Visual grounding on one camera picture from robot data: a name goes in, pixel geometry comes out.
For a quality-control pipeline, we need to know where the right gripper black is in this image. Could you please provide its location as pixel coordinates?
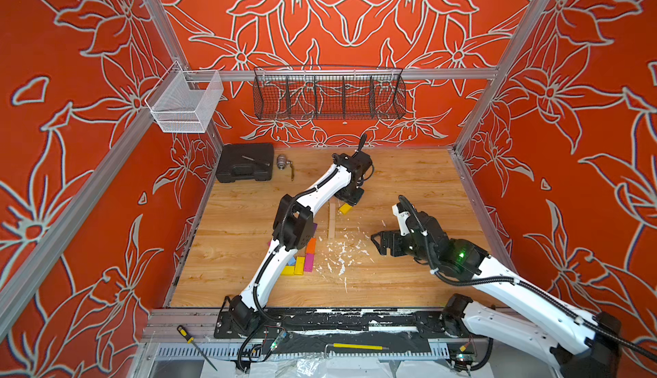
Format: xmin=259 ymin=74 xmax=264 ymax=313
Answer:
xmin=370 ymin=227 xmax=438 ymax=264

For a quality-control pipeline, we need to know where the yellow block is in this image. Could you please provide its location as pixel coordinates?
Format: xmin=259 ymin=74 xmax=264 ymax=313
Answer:
xmin=339 ymin=203 xmax=352 ymax=215
xmin=282 ymin=266 xmax=295 ymax=276
xmin=294 ymin=256 xmax=306 ymax=276

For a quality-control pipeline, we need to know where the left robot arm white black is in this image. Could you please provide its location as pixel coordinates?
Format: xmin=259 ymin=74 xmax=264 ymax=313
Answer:
xmin=228 ymin=133 xmax=373 ymax=335

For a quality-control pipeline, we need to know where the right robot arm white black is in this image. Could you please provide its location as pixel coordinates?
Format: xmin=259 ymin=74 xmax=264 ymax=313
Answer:
xmin=371 ymin=196 xmax=656 ymax=377

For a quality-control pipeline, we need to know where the orange block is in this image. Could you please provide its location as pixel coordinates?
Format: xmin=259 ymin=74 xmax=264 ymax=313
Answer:
xmin=306 ymin=238 xmax=317 ymax=255

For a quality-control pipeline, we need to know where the magenta block lower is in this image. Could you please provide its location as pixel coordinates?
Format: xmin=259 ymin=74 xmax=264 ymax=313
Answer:
xmin=304 ymin=253 xmax=314 ymax=273

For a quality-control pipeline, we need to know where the metal ball valve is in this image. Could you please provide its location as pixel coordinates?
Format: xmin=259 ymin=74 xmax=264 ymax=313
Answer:
xmin=276 ymin=154 xmax=294 ymax=181

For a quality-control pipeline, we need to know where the yellow pencil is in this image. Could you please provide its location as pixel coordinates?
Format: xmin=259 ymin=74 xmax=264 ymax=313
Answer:
xmin=331 ymin=343 xmax=389 ymax=352

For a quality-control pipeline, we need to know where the black plastic tool case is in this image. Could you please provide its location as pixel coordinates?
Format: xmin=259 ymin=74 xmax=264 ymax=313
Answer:
xmin=215 ymin=143 xmax=274 ymax=183

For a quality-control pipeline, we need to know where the white mesh basket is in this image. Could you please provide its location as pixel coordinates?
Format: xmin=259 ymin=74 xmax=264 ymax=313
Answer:
xmin=145 ymin=61 xmax=224 ymax=134

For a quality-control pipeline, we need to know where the yellow black screwdriver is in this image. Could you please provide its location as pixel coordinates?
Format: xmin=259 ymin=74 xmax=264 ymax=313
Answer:
xmin=176 ymin=325 xmax=217 ymax=371

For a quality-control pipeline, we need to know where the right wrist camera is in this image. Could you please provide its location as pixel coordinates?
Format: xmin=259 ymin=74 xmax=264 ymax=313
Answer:
xmin=392 ymin=203 xmax=411 ymax=237

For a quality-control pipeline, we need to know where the black wire basket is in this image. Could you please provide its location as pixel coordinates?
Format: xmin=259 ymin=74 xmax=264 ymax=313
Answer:
xmin=253 ymin=65 xmax=407 ymax=121

